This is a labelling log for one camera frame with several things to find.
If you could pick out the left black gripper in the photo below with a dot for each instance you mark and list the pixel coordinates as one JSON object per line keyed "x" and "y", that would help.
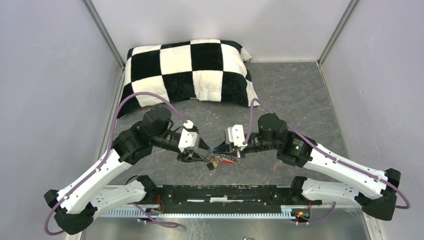
{"x": 192, "y": 156}

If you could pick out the right corner aluminium profile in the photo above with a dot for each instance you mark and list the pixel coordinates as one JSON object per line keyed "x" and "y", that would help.
{"x": 337, "y": 31}

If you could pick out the corner aluminium profile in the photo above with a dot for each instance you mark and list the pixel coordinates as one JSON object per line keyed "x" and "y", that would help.
{"x": 337, "y": 31}
{"x": 101, "y": 27}

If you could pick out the white toothed cable duct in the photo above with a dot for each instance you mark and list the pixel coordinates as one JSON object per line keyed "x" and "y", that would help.
{"x": 130, "y": 211}

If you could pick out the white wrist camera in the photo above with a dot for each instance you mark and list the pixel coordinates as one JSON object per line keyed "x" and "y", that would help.
{"x": 190, "y": 137}
{"x": 234, "y": 135}

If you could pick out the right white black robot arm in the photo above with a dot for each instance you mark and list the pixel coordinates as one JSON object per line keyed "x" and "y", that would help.
{"x": 373, "y": 190}

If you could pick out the left corner aluminium profile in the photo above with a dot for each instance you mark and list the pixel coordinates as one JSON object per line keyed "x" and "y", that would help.
{"x": 101, "y": 27}

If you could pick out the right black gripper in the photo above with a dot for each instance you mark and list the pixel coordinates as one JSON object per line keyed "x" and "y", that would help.
{"x": 229, "y": 149}

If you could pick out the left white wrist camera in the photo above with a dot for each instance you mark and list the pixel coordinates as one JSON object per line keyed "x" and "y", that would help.
{"x": 190, "y": 137}

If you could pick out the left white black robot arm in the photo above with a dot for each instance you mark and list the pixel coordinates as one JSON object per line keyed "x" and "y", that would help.
{"x": 76, "y": 206}

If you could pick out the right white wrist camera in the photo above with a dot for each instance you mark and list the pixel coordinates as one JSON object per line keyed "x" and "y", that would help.
{"x": 234, "y": 135}

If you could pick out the black white checkered pillow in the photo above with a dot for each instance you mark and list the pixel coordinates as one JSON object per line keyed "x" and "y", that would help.
{"x": 204, "y": 69}

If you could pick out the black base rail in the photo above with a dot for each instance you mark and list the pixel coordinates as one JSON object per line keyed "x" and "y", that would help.
{"x": 225, "y": 199}

